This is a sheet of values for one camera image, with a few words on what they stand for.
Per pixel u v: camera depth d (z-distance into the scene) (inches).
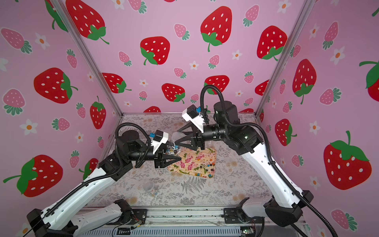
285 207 15.2
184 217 29.7
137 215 29.5
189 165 36.4
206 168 35.6
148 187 32.7
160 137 19.5
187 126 20.8
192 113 17.4
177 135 21.1
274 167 15.2
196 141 18.2
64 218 15.6
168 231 27.6
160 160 20.8
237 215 26.2
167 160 21.5
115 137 18.9
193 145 18.8
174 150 22.5
